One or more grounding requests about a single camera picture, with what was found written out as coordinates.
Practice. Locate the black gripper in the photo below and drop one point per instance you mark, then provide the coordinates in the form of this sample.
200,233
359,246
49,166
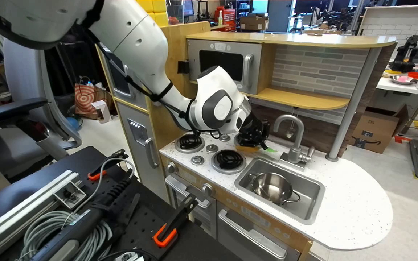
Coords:
252,127

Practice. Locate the orange carrot plush toy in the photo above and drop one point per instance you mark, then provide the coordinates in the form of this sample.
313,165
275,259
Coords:
249,151

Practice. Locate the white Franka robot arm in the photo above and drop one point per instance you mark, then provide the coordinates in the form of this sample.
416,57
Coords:
136,44

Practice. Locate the black toy stove burner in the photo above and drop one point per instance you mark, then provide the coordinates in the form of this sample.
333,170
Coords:
190,143
227,160

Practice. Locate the grey toy faucet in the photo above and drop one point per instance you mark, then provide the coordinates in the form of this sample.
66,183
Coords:
293,146

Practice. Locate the steel pot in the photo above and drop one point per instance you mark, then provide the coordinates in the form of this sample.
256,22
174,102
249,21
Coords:
271,188

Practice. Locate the grey toy sink basin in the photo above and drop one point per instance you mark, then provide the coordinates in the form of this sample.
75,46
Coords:
310,194

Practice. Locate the grey toy microwave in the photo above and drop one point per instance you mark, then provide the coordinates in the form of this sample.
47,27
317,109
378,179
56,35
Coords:
249,63

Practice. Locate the grey toy oven door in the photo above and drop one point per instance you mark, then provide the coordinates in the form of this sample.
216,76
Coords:
188,198

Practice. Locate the wooden toy kitchen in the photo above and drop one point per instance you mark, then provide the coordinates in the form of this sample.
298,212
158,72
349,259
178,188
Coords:
354,204

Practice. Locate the silver stove knob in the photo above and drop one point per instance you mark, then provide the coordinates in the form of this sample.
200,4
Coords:
197,160
211,149

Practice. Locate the grey kitchen support pole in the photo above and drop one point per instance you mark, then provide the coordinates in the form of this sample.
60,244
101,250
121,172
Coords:
351,107

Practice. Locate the brown cardboard box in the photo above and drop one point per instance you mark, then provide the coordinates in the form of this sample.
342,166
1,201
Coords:
375,131

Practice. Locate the orange black bar clamp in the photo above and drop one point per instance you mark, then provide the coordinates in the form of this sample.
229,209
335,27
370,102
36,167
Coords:
95,175
165,234

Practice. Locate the white work table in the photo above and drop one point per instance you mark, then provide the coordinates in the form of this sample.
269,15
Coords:
402,88

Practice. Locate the orange patterned bag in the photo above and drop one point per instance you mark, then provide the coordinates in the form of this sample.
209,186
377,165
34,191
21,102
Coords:
85,99

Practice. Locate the black device on table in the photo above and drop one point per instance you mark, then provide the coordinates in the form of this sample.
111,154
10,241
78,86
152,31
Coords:
412,51

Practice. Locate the grey office chair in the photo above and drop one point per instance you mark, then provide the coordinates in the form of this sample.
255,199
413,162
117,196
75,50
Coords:
20,82

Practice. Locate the black perforated base board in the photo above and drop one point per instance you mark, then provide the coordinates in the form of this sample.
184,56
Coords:
10,189

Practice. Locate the metal corner bracket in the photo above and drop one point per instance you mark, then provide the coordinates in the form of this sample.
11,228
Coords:
69,195

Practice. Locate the aluminum extrusion rail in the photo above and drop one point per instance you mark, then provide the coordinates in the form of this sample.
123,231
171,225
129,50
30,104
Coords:
20,208

